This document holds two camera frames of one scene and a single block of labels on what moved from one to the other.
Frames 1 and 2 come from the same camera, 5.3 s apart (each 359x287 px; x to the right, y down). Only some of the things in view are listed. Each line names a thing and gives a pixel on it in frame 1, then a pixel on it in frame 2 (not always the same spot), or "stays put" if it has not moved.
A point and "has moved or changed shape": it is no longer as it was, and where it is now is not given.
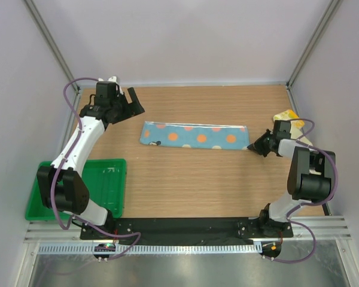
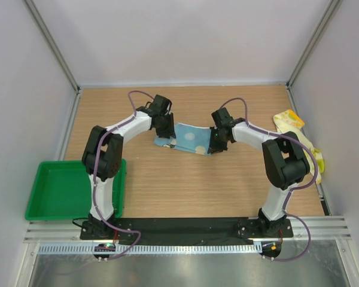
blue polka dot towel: [195, 136] has moved or changed shape
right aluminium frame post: [329, 14] stays put
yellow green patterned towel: [297, 125] stays put
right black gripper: [256, 146] → [213, 147]
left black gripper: [128, 110] → [170, 131]
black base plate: [185, 229] stays put
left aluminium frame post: [51, 42] stays put
